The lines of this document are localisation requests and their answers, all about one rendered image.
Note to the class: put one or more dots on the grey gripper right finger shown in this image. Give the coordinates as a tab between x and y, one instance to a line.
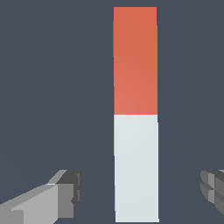
215	186

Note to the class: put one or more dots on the orange and white peg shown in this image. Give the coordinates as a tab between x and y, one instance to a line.
136	116

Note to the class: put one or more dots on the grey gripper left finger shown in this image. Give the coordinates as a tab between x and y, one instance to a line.
43	201

